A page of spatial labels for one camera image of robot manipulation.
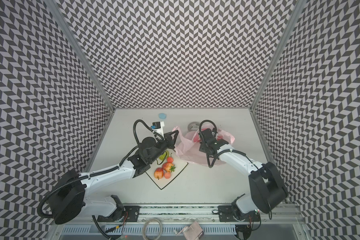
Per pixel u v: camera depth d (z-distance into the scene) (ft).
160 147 2.14
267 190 1.38
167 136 2.21
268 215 1.47
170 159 2.88
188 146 2.65
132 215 2.37
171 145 2.22
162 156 2.22
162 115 3.79
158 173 2.64
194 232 2.11
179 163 2.84
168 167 2.72
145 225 2.27
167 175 2.69
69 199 1.31
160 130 2.19
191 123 3.41
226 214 2.37
